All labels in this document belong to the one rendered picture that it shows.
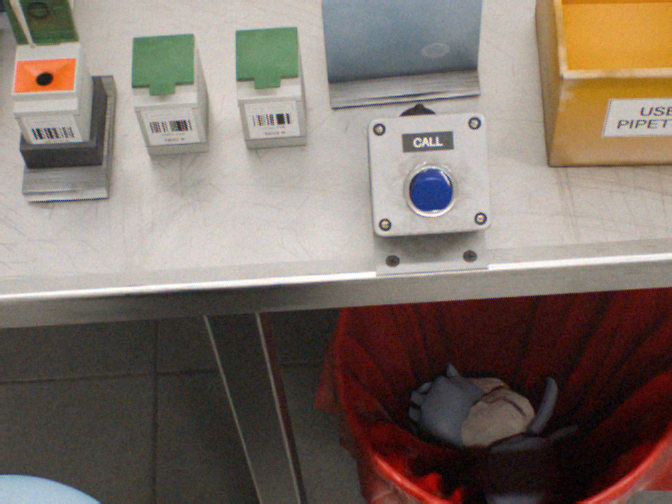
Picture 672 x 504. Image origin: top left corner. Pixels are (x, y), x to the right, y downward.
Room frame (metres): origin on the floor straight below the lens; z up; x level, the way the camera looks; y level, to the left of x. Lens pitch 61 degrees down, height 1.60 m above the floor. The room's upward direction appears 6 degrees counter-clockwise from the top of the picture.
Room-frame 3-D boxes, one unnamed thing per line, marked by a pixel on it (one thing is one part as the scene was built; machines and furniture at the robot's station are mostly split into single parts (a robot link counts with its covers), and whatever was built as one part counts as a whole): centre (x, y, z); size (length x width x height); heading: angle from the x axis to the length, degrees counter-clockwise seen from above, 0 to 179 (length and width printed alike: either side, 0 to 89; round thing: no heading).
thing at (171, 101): (0.52, 0.09, 0.91); 0.05 x 0.04 x 0.07; 177
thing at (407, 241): (0.45, -0.06, 0.92); 0.13 x 0.07 x 0.08; 177
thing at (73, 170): (0.51, 0.16, 0.89); 0.09 x 0.05 x 0.04; 176
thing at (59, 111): (0.51, 0.16, 0.92); 0.05 x 0.04 x 0.06; 176
